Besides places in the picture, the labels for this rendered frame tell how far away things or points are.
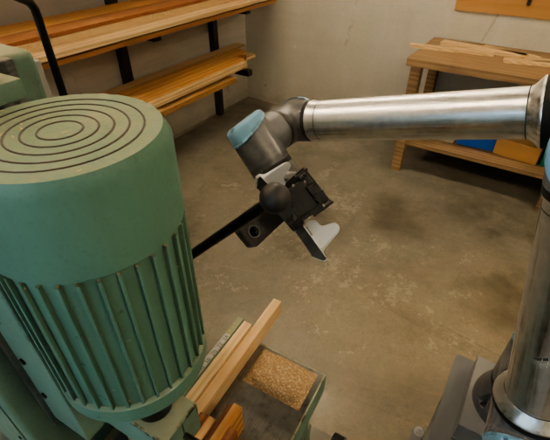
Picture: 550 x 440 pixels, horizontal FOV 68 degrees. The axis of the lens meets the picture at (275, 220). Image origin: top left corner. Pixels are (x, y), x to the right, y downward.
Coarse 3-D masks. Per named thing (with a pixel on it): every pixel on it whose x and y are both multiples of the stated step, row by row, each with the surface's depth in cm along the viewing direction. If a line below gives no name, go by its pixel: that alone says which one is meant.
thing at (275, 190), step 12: (264, 192) 44; (276, 192) 43; (288, 192) 44; (264, 204) 44; (276, 204) 43; (288, 204) 44; (240, 216) 49; (252, 216) 47; (228, 228) 51; (240, 228) 50; (204, 240) 55; (216, 240) 53; (192, 252) 58
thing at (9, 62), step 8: (0, 64) 43; (8, 64) 44; (0, 72) 44; (8, 72) 44; (16, 72) 45; (8, 104) 45; (16, 104) 46; (0, 336) 53; (0, 344) 54; (8, 352) 55; (16, 360) 56; (16, 368) 57; (24, 376) 58; (32, 384) 60; (32, 392) 61; (40, 400) 62; (48, 408) 64; (48, 416) 65
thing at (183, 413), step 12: (180, 396) 61; (180, 408) 60; (192, 408) 60; (168, 420) 58; (180, 420) 58; (192, 420) 61; (132, 432) 60; (144, 432) 57; (156, 432) 57; (168, 432) 57; (180, 432) 58; (192, 432) 62
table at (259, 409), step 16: (256, 352) 87; (272, 352) 87; (240, 384) 81; (320, 384) 81; (224, 400) 78; (240, 400) 78; (256, 400) 78; (272, 400) 78; (256, 416) 76; (272, 416) 76; (288, 416) 76; (304, 416) 76; (256, 432) 74; (272, 432) 74; (288, 432) 74
